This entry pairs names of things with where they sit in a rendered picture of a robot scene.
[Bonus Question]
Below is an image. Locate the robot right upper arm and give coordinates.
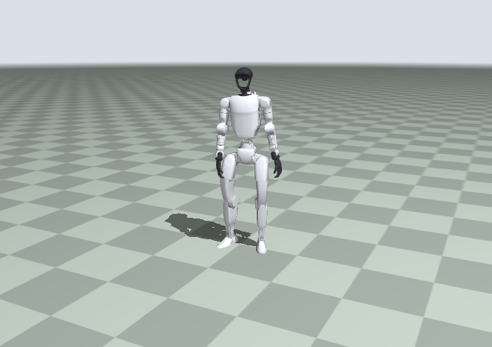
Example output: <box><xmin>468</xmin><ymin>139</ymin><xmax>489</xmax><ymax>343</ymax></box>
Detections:
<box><xmin>217</xmin><ymin>97</ymin><xmax>231</xmax><ymax>134</ymax></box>

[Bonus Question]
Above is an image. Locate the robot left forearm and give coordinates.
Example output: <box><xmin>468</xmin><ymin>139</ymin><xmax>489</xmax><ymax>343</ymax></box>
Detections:
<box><xmin>267</xmin><ymin>124</ymin><xmax>279</xmax><ymax>156</ymax></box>

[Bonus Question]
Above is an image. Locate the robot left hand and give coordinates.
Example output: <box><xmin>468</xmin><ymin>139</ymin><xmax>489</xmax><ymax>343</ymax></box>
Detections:
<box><xmin>271</xmin><ymin>152</ymin><xmax>282</xmax><ymax>178</ymax></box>

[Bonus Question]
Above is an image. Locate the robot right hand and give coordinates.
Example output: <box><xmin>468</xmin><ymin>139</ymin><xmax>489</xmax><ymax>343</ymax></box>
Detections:
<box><xmin>215</xmin><ymin>152</ymin><xmax>224</xmax><ymax>179</ymax></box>

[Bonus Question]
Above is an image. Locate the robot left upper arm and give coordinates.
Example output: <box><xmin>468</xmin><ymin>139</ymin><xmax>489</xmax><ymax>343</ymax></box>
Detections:
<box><xmin>258</xmin><ymin>96</ymin><xmax>274</xmax><ymax>134</ymax></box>

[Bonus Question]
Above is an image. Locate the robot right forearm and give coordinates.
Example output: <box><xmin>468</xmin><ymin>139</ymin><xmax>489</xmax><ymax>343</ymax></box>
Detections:
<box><xmin>215</xmin><ymin>132</ymin><xmax>226</xmax><ymax>157</ymax></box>

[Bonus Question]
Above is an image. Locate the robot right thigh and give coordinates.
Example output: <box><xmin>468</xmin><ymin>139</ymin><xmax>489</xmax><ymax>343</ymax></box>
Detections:
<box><xmin>220</xmin><ymin>152</ymin><xmax>239</xmax><ymax>207</ymax></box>

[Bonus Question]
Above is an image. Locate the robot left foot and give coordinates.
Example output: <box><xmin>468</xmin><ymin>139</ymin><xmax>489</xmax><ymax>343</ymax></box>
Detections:
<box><xmin>257</xmin><ymin>239</ymin><xmax>267</xmax><ymax>254</ymax></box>

